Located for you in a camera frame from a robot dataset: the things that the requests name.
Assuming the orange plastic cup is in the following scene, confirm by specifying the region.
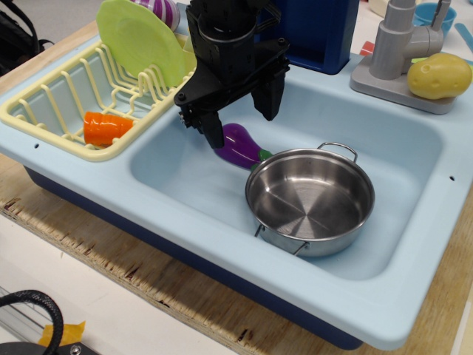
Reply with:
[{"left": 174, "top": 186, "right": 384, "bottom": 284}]
[{"left": 84, "top": 112, "right": 134, "bottom": 146}]

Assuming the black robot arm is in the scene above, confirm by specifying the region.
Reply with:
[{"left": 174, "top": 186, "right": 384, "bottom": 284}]
[{"left": 174, "top": 1, "right": 290, "bottom": 149}]

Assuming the purple toy eggplant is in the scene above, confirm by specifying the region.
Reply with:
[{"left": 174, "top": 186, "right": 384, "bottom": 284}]
[{"left": 214, "top": 124, "right": 273, "bottom": 171}]

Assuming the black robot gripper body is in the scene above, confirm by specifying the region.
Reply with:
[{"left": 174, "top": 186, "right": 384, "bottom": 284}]
[{"left": 174, "top": 5, "right": 289, "bottom": 131}]

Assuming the grey toy faucet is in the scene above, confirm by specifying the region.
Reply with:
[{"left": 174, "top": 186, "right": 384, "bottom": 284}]
[{"left": 350, "top": 0, "right": 455, "bottom": 115}]

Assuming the purple white striped bowl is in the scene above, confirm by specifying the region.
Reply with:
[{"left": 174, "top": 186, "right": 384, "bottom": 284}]
[{"left": 132, "top": 0, "right": 180, "bottom": 31}]

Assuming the stainless steel pot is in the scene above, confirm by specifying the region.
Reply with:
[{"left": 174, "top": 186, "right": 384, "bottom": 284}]
[{"left": 245, "top": 144, "right": 375, "bottom": 257}]

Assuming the black braided cable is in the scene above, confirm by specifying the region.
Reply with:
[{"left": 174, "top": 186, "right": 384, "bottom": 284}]
[{"left": 0, "top": 289, "right": 65, "bottom": 355}]

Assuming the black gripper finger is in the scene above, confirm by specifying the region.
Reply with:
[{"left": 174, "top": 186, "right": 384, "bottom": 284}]
[
  {"left": 251, "top": 73, "right": 285, "bottom": 121},
  {"left": 201, "top": 112, "right": 225, "bottom": 149}
]

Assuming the yellow tape piece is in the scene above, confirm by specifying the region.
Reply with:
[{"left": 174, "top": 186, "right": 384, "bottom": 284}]
[{"left": 38, "top": 321, "right": 86, "bottom": 347}]

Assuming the light green plastic plate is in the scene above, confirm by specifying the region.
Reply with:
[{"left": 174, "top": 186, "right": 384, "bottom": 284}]
[{"left": 96, "top": 1, "right": 186, "bottom": 87}]

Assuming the light blue toy sink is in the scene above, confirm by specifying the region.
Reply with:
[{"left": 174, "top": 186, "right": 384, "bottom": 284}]
[{"left": 0, "top": 35, "right": 473, "bottom": 351}]

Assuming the cream yellow dish rack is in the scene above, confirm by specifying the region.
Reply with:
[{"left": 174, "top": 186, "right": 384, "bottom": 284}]
[{"left": 1, "top": 38, "right": 179, "bottom": 161}]

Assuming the dark blue plastic box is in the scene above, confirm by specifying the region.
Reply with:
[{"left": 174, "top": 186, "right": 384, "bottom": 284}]
[{"left": 257, "top": 0, "right": 359, "bottom": 75}]

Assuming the black backpack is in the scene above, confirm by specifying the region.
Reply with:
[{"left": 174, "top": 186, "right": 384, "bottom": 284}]
[{"left": 1, "top": 0, "right": 53, "bottom": 76}]

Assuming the yellow toy potato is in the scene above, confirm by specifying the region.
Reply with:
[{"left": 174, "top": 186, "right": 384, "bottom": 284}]
[{"left": 407, "top": 53, "right": 472, "bottom": 100}]

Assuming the blue plastic cup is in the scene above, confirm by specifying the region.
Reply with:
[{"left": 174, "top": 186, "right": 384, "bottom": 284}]
[{"left": 412, "top": 3, "right": 457, "bottom": 37}]

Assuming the black metal base plate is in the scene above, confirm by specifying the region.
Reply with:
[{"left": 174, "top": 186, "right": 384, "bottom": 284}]
[{"left": 1, "top": 342, "right": 98, "bottom": 355}]

